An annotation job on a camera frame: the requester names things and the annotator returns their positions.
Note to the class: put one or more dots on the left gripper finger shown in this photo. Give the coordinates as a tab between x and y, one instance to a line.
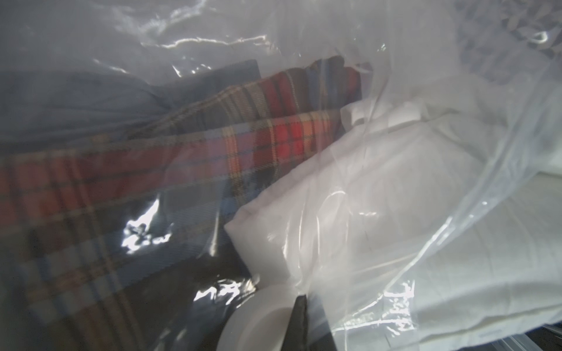
296	336

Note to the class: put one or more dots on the white shirt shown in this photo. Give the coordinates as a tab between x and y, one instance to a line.
433	225

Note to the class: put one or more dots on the plaid flannel shirt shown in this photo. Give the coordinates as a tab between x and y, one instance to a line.
116	241

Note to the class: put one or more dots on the clear plastic vacuum bag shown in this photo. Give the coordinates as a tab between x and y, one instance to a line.
399	47

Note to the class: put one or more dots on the white vacuum bag valve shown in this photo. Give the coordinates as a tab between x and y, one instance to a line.
261	322

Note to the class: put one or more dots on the dark grey folded garment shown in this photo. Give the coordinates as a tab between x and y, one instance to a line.
43	109

